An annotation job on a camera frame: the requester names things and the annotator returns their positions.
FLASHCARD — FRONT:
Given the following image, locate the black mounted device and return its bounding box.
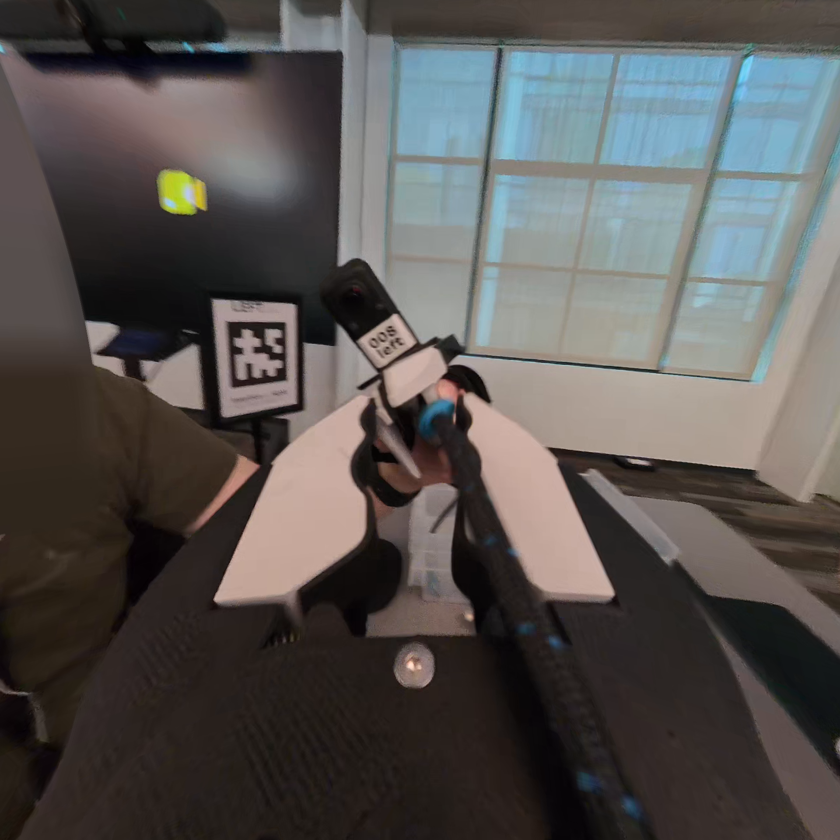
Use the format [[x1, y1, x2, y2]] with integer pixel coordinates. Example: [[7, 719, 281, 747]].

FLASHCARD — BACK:
[[62, 0, 227, 55]]

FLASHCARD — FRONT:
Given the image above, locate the black braided hdmi cable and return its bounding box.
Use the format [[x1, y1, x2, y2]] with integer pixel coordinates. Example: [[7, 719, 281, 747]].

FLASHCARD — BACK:
[[416, 397, 651, 840]]

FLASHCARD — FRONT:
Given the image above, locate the dark tablet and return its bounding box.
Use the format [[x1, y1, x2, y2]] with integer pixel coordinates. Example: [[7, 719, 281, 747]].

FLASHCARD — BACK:
[[97, 330, 191, 361]]

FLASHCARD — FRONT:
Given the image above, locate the large grid window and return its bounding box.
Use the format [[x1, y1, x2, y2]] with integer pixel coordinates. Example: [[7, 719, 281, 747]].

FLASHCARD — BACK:
[[387, 42, 840, 383]]

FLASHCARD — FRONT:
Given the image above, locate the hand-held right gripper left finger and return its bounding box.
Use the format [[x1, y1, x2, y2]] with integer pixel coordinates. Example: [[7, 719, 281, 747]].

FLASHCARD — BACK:
[[214, 395, 403, 611]]

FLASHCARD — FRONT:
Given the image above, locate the person's olive shirt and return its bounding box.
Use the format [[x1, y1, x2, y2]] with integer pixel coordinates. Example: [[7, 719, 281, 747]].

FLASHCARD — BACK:
[[0, 366, 238, 697]]

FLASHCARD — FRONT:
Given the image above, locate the black and white tag sign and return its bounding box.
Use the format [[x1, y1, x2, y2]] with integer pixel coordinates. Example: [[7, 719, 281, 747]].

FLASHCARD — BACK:
[[206, 292, 305, 463]]

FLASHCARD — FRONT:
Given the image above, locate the large black screen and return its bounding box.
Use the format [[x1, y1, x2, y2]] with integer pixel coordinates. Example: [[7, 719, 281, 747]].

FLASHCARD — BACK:
[[0, 51, 343, 345]]

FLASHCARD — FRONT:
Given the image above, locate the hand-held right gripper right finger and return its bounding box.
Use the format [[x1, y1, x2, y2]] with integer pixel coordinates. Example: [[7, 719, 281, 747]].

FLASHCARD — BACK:
[[451, 399, 618, 606]]

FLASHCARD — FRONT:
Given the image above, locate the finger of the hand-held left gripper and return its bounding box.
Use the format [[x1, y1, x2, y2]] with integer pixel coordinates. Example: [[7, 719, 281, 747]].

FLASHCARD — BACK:
[[375, 416, 423, 480], [383, 347, 448, 410]]

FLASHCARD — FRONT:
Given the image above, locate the clear plastic box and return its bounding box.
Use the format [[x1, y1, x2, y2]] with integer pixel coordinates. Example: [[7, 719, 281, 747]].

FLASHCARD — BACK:
[[407, 484, 475, 601]]

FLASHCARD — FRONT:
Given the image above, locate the person's left hand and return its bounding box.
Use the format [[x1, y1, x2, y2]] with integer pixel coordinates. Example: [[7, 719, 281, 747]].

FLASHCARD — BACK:
[[392, 379, 475, 490]]

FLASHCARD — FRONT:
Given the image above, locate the person's left forearm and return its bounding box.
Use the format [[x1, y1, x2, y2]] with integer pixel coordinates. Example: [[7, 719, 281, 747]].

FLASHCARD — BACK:
[[185, 455, 265, 536]]

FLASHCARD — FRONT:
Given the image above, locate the white side table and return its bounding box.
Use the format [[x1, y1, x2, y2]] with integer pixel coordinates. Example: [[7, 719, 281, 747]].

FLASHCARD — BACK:
[[85, 320, 206, 411]]

